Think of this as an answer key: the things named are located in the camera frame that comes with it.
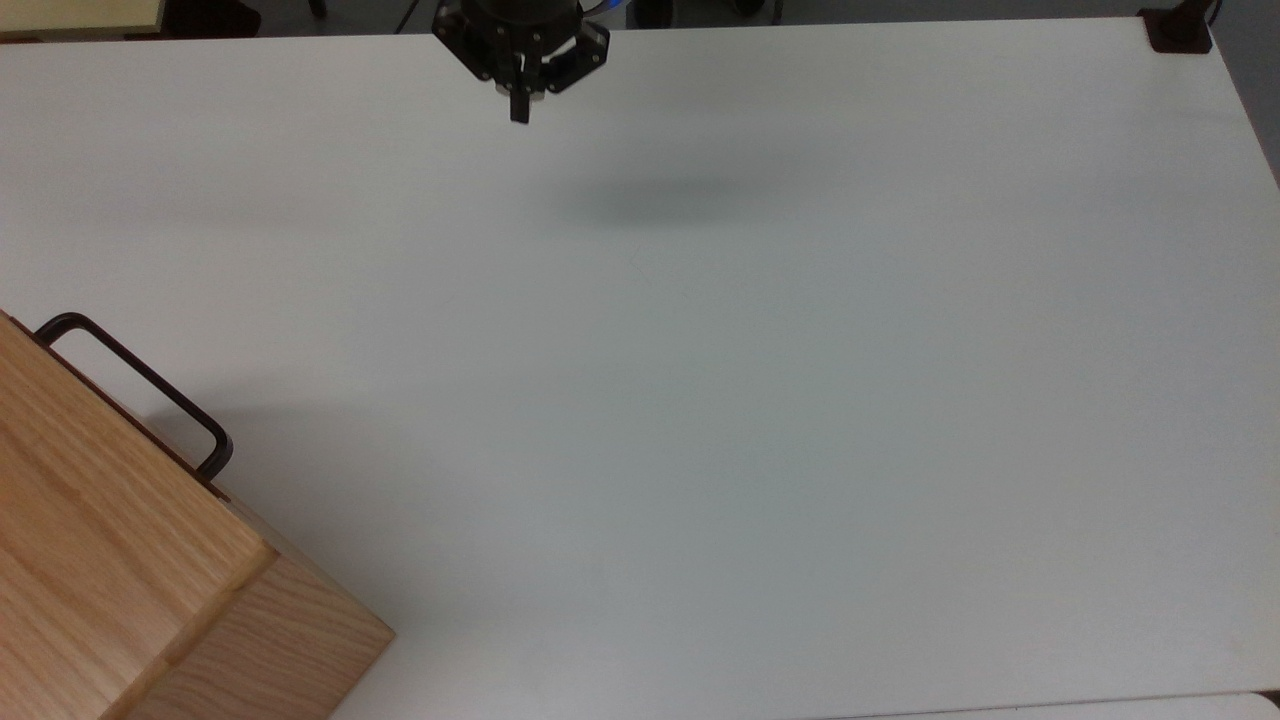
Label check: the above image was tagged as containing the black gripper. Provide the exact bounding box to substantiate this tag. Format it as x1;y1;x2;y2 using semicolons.
432;0;611;124

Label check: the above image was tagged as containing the black metal drawer handle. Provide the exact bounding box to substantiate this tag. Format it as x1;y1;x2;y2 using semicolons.
33;312;235;483

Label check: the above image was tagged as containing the light wooden drawer cabinet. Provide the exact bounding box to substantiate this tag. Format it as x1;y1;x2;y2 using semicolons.
0;310;396;720

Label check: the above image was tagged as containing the pale yellow board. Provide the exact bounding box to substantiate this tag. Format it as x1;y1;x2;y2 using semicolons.
0;0;167;40

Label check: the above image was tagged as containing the dark brown corner mount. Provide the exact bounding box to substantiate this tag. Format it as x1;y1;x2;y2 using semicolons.
1138;0;1223;54

